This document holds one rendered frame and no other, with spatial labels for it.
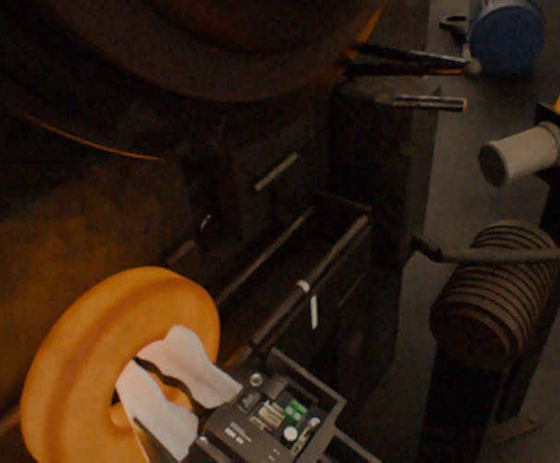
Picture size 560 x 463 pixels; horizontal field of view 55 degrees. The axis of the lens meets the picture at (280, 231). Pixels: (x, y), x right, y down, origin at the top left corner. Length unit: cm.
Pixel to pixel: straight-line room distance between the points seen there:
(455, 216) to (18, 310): 149
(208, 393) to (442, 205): 148
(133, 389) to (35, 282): 10
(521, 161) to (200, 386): 51
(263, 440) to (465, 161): 177
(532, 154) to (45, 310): 58
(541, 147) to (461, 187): 113
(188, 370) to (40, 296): 11
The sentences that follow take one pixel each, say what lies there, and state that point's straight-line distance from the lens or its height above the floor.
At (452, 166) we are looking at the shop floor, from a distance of 198.
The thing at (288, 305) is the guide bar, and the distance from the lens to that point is 47.
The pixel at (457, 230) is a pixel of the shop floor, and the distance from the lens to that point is 170.
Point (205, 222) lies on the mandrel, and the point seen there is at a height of 75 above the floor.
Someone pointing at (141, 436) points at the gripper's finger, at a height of 75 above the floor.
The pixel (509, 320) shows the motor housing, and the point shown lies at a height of 52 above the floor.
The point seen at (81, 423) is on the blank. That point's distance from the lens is 37.
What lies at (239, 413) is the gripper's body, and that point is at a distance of 31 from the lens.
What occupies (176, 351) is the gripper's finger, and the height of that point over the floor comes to 78.
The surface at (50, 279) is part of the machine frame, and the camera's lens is 40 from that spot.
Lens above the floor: 106
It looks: 40 degrees down
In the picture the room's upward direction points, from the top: 5 degrees counter-clockwise
